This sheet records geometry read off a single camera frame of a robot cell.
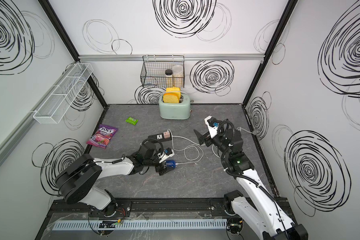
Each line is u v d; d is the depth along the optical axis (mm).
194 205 747
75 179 444
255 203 455
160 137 980
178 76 846
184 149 942
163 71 886
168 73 846
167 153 740
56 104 736
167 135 942
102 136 987
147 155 703
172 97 970
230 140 518
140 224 770
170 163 866
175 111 1069
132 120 1084
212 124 576
